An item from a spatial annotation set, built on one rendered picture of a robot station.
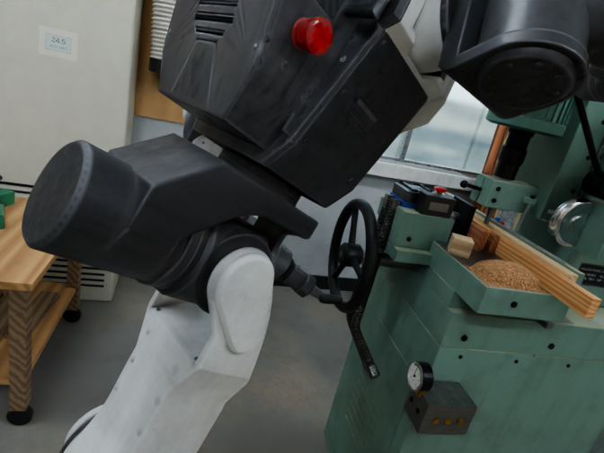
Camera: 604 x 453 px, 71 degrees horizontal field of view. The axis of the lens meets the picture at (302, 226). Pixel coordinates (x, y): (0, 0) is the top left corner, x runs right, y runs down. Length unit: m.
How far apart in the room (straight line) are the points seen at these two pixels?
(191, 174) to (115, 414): 0.37
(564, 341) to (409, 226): 0.45
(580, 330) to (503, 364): 0.20
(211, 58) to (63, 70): 1.54
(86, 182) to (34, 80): 1.61
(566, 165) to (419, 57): 0.75
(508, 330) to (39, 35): 1.84
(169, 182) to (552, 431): 1.21
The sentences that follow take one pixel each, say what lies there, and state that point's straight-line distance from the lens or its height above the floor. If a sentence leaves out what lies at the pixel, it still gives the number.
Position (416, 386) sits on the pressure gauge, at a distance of 0.99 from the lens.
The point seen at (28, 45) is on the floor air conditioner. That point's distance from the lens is 2.01.
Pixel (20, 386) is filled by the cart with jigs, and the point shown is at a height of 0.16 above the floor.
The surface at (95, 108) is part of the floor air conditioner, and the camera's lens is 1.98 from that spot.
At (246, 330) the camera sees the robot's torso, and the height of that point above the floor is 0.90.
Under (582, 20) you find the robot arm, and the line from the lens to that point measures 0.46.
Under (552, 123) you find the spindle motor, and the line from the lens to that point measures 1.12.
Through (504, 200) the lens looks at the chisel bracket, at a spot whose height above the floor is 1.02.
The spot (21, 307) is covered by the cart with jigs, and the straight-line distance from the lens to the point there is 1.44.
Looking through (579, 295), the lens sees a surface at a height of 0.93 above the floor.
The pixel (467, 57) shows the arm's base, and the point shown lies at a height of 1.25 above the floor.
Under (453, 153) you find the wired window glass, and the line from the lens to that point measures 2.83.
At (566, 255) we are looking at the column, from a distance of 1.26.
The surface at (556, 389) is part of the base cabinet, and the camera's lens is 1.30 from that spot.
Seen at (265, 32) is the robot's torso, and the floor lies 1.23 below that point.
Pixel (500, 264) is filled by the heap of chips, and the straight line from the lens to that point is 0.96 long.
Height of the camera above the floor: 1.20
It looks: 19 degrees down
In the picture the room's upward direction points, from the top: 13 degrees clockwise
